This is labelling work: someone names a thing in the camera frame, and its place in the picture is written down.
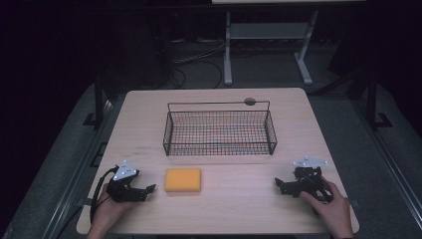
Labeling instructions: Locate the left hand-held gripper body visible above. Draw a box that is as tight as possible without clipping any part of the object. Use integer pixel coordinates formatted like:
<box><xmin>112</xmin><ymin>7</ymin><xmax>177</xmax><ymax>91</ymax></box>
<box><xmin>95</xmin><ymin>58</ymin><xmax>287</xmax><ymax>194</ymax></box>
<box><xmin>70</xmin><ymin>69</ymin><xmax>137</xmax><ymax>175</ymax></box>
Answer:
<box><xmin>105</xmin><ymin>159</ymin><xmax>140</xmax><ymax>203</ymax></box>

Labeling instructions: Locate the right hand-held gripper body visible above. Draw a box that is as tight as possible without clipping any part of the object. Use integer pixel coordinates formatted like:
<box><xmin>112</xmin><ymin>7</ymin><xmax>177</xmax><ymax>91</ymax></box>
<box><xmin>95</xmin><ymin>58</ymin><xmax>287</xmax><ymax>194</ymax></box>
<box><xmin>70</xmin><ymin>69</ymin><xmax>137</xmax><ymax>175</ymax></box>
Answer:
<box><xmin>293</xmin><ymin>155</ymin><xmax>333</xmax><ymax>203</ymax></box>

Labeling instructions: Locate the person's left hand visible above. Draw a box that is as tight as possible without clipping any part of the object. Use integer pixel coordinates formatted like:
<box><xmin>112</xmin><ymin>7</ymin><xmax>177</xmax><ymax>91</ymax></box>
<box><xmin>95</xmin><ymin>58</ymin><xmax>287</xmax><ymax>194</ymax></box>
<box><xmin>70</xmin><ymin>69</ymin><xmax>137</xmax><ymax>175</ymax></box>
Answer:
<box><xmin>88</xmin><ymin>183</ymin><xmax>139</xmax><ymax>235</ymax></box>

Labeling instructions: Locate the person's right hand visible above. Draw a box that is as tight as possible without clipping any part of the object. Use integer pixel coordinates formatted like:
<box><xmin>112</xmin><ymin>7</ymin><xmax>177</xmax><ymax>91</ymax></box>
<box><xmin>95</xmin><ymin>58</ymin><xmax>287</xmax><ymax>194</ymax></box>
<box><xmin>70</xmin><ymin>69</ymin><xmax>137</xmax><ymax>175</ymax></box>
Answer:
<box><xmin>300</xmin><ymin>178</ymin><xmax>354</xmax><ymax>238</ymax></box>

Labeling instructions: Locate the orange sponge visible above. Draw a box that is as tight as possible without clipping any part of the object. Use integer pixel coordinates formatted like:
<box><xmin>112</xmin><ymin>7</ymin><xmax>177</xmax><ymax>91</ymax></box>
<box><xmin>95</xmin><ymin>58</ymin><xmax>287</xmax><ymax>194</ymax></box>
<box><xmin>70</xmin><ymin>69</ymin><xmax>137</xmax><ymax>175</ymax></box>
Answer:
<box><xmin>164</xmin><ymin>167</ymin><xmax>203</xmax><ymax>193</ymax></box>

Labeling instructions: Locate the black upright stand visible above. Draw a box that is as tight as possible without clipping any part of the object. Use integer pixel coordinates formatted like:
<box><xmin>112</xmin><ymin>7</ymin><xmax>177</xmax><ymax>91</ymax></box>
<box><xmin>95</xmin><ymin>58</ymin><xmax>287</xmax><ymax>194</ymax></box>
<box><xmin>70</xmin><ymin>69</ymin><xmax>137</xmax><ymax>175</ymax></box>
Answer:
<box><xmin>365</xmin><ymin>71</ymin><xmax>393</xmax><ymax>129</ymax></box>
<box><xmin>83</xmin><ymin>75</ymin><xmax>106</xmax><ymax>130</ymax></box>

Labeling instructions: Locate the white metal stand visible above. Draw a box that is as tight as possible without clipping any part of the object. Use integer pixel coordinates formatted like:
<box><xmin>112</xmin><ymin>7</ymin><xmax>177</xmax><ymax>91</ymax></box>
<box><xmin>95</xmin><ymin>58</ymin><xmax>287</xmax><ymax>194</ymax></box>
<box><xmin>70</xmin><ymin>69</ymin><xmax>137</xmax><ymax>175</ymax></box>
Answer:
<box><xmin>223</xmin><ymin>9</ymin><xmax>320</xmax><ymax>87</ymax></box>

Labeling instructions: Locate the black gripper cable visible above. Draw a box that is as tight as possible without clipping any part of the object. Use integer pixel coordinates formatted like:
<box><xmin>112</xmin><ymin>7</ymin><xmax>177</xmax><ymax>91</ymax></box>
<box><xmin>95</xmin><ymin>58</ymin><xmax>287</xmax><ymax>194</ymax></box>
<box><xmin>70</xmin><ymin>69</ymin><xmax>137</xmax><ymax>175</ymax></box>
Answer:
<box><xmin>90</xmin><ymin>166</ymin><xmax>119</xmax><ymax>224</ymax></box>

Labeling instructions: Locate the metal floor rail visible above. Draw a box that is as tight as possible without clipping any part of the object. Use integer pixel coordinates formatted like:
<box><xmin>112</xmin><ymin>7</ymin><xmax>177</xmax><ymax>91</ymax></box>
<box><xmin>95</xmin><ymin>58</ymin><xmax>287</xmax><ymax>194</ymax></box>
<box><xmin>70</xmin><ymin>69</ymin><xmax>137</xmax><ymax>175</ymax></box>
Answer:
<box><xmin>41</xmin><ymin>99</ymin><xmax>114</xmax><ymax>239</ymax></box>
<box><xmin>350</xmin><ymin>98</ymin><xmax>422</xmax><ymax>231</ymax></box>

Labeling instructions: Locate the black wire basket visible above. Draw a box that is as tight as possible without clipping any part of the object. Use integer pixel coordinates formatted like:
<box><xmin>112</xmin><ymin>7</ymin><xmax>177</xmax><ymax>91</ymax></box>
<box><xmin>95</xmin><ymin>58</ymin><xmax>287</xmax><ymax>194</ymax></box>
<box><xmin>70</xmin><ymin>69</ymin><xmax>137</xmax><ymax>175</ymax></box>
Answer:
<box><xmin>162</xmin><ymin>100</ymin><xmax>279</xmax><ymax>157</ymax></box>

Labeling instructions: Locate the bundle of floor cables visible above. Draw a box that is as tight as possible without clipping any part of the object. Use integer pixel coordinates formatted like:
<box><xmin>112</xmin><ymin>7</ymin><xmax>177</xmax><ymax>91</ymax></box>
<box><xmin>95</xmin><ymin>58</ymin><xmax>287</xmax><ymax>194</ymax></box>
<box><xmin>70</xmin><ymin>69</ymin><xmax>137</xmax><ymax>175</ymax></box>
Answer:
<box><xmin>168</xmin><ymin>39</ymin><xmax>231</xmax><ymax>90</ymax></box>

